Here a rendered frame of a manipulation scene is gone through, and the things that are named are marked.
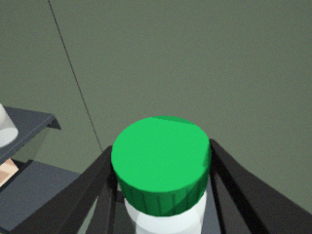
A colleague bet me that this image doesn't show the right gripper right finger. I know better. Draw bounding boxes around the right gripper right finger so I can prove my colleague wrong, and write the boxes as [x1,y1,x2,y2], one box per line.
[209,138,312,234]

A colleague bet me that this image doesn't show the dark grey wall shelves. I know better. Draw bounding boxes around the dark grey wall shelves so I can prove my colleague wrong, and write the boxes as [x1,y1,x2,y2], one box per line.
[0,106,220,234]

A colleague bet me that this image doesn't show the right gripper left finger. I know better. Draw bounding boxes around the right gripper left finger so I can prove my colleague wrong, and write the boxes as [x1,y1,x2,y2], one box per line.
[7,145,118,234]

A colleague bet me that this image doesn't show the clear bottle with green cap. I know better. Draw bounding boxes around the clear bottle with green cap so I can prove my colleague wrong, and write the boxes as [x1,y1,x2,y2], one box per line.
[111,116,212,234]

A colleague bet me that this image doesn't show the white bottle with blue cap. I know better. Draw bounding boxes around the white bottle with blue cap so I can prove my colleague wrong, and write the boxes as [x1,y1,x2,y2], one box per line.
[0,103,19,149]

